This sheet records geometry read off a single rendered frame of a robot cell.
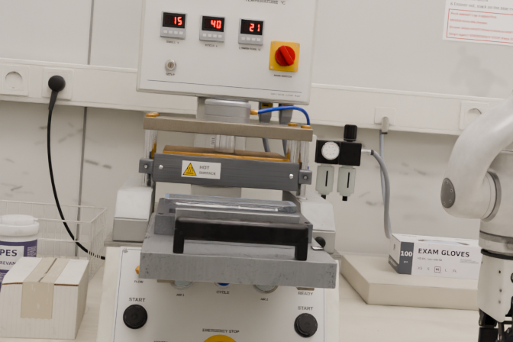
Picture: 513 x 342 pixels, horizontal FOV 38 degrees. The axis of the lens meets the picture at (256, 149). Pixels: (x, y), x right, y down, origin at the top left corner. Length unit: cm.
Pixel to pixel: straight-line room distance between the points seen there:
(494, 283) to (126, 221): 57
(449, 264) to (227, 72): 68
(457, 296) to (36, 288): 87
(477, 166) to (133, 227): 51
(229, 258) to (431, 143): 115
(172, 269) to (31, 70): 106
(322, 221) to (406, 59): 85
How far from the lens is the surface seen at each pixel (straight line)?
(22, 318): 124
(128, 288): 108
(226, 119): 123
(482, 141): 114
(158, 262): 83
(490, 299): 125
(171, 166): 117
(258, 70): 140
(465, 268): 174
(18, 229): 143
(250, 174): 117
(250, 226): 83
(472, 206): 117
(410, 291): 161
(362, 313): 152
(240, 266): 83
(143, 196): 112
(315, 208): 113
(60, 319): 123
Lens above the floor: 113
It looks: 3 degrees down
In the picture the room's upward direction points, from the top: 4 degrees clockwise
